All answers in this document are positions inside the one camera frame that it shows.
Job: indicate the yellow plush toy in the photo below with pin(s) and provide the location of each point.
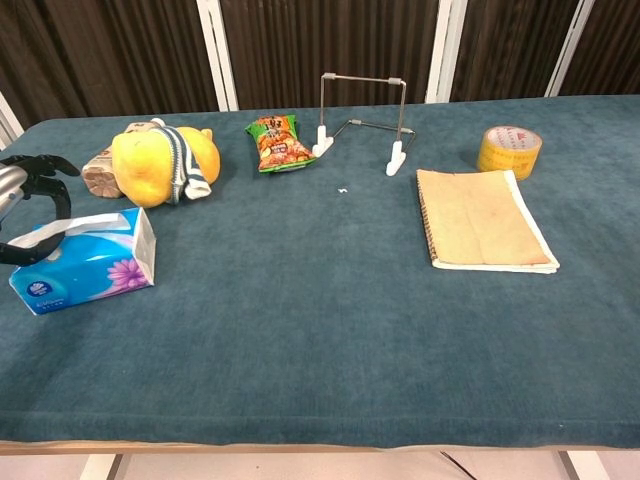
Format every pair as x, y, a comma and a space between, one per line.
142, 167

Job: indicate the brown snack package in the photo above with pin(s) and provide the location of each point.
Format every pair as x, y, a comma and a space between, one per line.
100, 177

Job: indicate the green orange snack bag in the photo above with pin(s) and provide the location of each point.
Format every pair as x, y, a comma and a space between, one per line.
279, 145

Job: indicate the yellow tape roll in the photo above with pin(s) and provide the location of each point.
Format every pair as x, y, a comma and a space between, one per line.
507, 157

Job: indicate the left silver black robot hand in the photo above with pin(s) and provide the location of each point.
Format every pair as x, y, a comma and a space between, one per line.
50, 187

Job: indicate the white frame post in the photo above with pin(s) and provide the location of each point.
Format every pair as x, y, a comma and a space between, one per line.
445, 50
217, 50
570, 50
9, 125

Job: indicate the dark brown curtain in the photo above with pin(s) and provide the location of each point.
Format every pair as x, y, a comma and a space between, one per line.
125, 50

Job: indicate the striped knitted scarf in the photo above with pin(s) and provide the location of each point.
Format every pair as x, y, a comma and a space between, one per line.
181, 160

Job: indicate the brown spiral notebook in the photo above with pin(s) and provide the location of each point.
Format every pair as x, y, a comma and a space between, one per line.
480, 220

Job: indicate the blue table cloth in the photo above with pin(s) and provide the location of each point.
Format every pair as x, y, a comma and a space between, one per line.
320, 325

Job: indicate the white table leg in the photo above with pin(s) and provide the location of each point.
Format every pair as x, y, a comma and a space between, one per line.
100, 467
585, 467

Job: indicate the blue tissue box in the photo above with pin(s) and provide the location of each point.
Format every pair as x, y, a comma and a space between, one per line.
90, 270

